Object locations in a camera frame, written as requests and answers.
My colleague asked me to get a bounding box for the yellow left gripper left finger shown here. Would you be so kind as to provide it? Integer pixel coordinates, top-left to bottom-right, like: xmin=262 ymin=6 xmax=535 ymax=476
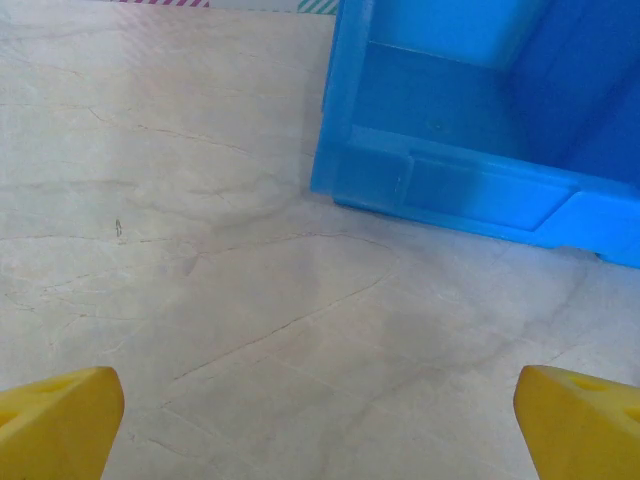
xmin=0 ymin=366 xmax=125 ymax=480

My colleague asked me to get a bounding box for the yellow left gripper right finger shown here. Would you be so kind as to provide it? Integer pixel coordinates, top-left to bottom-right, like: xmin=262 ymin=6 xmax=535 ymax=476
xmin=513 ymin=364 xmax=640 ymax=480

